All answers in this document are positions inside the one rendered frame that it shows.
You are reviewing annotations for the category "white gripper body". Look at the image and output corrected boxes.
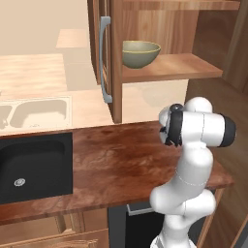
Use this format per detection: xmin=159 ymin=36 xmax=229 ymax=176
xmin=158 ymin=107 xmax=173 ymax=147

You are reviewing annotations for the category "wooden cabinet door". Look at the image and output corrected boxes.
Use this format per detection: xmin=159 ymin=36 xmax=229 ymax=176
xmin=86 ymin=0 xmax=124 ymax=125
xmin=222 ymin=0 xmax=248 ymax=95

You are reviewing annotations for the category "wooden base cabinet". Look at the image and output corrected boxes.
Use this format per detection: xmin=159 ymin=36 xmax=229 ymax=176
xmin=0 ymin=207 xmax=109 ymax=248

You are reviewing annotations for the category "green bowl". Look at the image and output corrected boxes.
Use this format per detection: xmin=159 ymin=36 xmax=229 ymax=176
xmin=122 ymin=40 xmax=162 ymax=70

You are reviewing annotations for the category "black dishwasher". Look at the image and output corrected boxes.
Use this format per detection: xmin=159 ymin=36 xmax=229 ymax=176
xmin=108 ymin=189 xmax=217 ymax=248

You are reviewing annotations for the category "black sink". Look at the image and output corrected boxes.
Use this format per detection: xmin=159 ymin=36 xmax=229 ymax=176
xmin=0 ymin=131 xmax=74 ymax=205

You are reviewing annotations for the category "wooden wall cabinet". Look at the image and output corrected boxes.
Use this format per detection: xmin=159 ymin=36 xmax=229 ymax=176
xmin=110 ymin=0 xmax=242 ymax=124

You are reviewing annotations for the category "grey cabinet door handle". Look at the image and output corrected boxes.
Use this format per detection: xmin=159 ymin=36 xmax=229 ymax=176
xmin=98 ymin=15 xmax=113 ymax=105

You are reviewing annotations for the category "grey dishwasher handle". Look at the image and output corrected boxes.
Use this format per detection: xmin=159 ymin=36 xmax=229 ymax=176
xmin=126 ymin=201 xmax=155 ymax=217

